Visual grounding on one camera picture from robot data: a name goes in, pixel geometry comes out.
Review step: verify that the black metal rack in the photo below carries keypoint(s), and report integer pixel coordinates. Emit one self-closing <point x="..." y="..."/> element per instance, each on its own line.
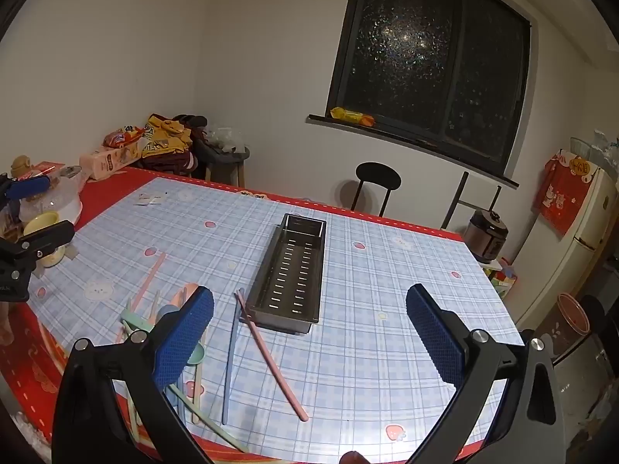
<point x="459" y="193"/>

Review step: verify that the rice cooker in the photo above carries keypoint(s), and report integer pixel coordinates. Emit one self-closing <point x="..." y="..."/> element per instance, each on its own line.
<point x="486" y="237"/>

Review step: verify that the person's left hand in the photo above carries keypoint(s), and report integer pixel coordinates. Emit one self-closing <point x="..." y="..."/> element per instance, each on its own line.
<point x="5" y="324"/>

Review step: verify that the green chopstick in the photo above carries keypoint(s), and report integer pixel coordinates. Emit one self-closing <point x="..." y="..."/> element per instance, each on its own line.
<point x="217" y="432"/>

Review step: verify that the red printed cloth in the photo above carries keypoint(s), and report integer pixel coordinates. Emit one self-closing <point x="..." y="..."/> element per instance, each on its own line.
<point x="563" y="193"/>

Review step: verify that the beige chopstick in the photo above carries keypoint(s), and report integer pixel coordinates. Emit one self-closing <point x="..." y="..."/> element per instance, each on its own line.
<point x="196" y="396"/>

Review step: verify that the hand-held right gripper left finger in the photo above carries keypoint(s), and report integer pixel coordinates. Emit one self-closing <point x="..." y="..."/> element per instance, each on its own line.
<point x="186" y="333"/>

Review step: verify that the orange snack bag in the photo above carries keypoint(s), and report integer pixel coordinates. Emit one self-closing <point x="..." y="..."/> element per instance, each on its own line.
<point x="123" y="136"/>

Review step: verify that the green spoon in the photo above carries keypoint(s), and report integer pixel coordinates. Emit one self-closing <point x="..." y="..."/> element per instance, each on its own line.
<point x="196" y="355"/>

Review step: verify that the pink spoon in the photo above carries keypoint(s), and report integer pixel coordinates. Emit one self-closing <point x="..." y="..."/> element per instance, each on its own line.
<point x="183" y="295"/>

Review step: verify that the dark window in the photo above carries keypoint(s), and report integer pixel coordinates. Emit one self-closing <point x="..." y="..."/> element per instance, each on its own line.
<point x="425" y="58"/>

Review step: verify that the pile of clothes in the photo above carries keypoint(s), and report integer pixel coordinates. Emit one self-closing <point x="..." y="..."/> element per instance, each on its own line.
<point x="169" y="147"/>

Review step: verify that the perforated metal utensil tray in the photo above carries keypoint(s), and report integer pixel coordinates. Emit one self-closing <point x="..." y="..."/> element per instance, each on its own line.
<point x="290" y="270"/>

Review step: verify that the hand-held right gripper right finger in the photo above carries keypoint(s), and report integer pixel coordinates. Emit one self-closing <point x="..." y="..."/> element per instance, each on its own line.
<point x="435" y="336"/>

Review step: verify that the pink chopstick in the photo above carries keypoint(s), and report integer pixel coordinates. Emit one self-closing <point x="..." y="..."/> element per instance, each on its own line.
<point x="152" y="273"/>
<point x="275" y="365"/>

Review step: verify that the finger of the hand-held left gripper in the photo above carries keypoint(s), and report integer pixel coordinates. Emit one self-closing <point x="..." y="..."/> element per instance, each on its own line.
<point x="29" y="187"/>
<point x="46" y="238"/>

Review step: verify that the small white packet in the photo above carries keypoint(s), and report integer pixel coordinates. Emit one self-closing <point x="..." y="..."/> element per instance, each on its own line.
<point x="145" y="199"/>

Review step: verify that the clear plastic bag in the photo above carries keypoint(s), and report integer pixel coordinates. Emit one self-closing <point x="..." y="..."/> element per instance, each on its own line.
<point x="225" y="139"/>

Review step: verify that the blue spoon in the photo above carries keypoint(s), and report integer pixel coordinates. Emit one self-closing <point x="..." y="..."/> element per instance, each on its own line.
<point x="167" y="313"/>

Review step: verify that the cream refrigerator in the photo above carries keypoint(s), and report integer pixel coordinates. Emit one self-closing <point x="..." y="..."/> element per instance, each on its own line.
<point x="566" y="261"/>

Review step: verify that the yellow orange snack packet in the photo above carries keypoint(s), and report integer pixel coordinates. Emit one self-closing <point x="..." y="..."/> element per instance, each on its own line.
<point x="350" y="116"/>

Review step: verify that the dark windowsill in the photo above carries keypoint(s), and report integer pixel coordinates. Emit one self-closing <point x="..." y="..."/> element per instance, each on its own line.
<point x="411" y="141"/>

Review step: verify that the pink tissue pack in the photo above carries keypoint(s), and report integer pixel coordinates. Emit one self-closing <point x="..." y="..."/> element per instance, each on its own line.
<point x="109" y="162"/>

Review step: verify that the yellow cup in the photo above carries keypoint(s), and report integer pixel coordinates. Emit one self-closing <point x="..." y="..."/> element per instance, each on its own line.
<point x="43" y="225"/>

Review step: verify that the blue chopstick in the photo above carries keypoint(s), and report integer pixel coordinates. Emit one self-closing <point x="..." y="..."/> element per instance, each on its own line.
<point x="229" y="362"/>

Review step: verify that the blue plaid tablecloth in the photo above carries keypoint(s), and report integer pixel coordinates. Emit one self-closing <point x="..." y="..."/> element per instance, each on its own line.
<point x="367" y="299"/>

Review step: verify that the black round-back chair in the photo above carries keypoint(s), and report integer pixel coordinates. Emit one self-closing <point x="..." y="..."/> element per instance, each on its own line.
<point x="377" y="176"/>

